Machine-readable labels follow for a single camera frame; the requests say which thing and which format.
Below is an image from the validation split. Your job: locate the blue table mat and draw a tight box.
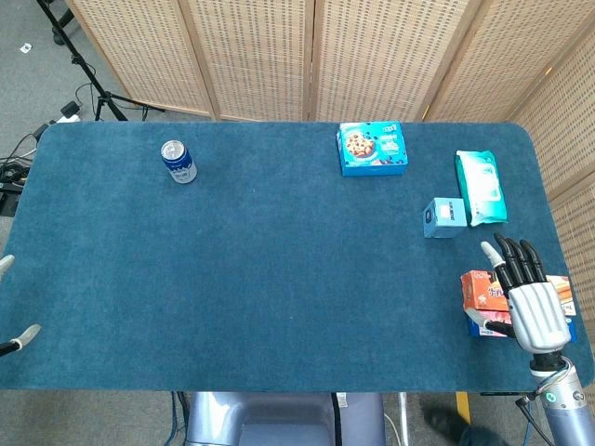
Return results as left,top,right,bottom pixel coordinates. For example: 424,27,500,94
0,120,595,392

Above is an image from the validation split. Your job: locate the white cable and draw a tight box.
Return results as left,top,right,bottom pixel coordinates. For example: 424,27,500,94
384,391,411,446

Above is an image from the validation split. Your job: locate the black cable bundle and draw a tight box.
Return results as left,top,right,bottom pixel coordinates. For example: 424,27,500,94
0,121,50,217

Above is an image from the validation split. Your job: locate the teal wet wipes pack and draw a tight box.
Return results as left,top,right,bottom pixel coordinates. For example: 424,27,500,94
454,149,509,229

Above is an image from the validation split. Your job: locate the orange snack box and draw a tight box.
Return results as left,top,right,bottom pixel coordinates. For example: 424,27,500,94
459,269,574,318

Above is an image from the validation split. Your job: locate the blue cookie box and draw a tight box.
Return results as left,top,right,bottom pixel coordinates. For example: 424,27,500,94
336,121,411,178

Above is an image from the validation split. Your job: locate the blue white flat box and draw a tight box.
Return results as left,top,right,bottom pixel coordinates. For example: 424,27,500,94
466,308,578,345

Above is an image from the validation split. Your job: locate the white power strip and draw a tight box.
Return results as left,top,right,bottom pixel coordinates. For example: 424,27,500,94
56,100,84,124

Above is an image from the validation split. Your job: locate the blue white milk can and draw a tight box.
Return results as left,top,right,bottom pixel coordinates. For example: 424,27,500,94
160,139,198,186

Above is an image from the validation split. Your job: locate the woven bamboo folding screen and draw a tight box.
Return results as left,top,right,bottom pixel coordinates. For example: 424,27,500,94
64,0,595,321

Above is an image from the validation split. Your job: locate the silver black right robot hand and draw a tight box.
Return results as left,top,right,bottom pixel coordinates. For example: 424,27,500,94
466,233,573,355

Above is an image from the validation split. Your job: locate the black tripod stand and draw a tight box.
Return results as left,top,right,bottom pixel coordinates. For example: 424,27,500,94
35,0,165,123

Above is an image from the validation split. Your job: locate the small light blue speaker box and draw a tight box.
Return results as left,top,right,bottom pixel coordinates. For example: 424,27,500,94
421,197,469,240

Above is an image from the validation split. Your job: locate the grey-blue robot torso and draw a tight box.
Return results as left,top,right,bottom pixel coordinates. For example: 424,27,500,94
184,390,388,446

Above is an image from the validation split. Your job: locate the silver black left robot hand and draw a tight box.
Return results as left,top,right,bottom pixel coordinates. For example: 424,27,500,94
0,253,43,359

